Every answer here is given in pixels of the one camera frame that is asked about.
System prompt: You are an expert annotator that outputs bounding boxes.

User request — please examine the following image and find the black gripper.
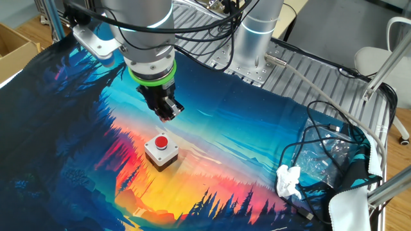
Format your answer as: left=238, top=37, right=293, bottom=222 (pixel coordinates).
left=136, top=80, right=186, bottom=123

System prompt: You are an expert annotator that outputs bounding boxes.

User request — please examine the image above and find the grey box with red button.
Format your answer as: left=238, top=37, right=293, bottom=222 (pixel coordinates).
left=143, top=132, right=180, bottom=173

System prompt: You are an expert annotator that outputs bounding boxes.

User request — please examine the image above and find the colourful sunset forest printed mat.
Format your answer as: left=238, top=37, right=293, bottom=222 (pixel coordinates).
left=0, top=19, right=386, bottom=231

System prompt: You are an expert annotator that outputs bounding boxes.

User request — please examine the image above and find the crumpled white tissue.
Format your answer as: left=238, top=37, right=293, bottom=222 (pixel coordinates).
left=275, top=164, right=303, bottom=200

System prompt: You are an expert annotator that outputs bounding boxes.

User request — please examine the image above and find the brown cardboard box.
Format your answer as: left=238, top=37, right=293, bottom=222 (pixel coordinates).
left=0, top=21, right=42, bottom=85

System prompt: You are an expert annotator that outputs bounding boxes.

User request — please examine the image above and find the clear plastic bag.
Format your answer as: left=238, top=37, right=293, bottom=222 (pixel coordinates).
left=293, top=117, right=367, bottom=187

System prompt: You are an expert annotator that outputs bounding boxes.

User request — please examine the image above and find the white office chair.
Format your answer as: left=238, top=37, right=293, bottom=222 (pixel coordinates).
left=354, top=16, right=411, bottom=146

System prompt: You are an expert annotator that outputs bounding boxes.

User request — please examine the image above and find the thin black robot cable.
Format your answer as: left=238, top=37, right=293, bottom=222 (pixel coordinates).
left=175, top=19, right=245, bottom=73

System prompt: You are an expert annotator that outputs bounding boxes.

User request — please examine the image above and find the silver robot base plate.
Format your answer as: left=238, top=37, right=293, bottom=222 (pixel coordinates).
left=205, top=38, right=283, bottom=88

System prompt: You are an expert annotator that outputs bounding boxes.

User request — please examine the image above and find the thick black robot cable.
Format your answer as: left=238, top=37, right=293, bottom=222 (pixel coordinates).
left=63, top=0, right=253, bottom=35

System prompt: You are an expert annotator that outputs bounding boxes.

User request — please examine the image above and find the silver metal bracket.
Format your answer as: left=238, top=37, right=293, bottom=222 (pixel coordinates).
left=71, top=24, right=123, bottom=68

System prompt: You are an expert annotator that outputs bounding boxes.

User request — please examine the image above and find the thick grey cable metal connector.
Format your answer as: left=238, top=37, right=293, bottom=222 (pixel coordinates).
left=264, top=53, right=388, bottom=171

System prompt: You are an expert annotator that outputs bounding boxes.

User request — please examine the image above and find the aluminium frame post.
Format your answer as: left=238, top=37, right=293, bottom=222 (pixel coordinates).
left=43, top=0, right=66, bottom=43
left=367, top=166, right=411, bottom=207
left=362, top=34, right=411, bottom=103

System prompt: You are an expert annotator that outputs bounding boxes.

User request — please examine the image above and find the black cable with small plug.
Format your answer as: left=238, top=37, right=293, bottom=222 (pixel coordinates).
left=304, top=99, right=367, bottom=180

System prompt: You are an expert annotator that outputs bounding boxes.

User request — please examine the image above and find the black USB cable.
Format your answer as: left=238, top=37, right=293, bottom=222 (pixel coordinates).
left=274, top=128, right=370, bottom=223

